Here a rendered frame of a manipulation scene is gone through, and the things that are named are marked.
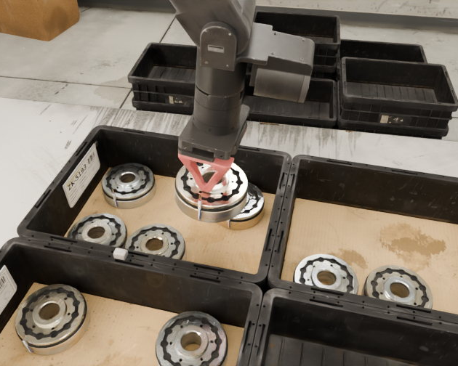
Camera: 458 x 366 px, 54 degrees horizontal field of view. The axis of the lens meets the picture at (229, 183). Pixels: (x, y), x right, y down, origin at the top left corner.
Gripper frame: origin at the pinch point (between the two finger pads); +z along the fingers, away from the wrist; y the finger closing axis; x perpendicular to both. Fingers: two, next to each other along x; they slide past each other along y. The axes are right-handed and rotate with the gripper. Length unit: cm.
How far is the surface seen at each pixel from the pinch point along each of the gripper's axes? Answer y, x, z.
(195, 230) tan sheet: 7.4, 3.5, 22.0
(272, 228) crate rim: 2.9, -10.1, 10.6
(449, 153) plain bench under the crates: 62, -50, 29
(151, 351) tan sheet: -16.5, 2.4, 22.2
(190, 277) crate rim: -9.3, -0.8, 11.7
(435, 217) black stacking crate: 21.9, -39.0, 16.8
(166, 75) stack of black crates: 113, 50, 60
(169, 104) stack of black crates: 94, 41, 59
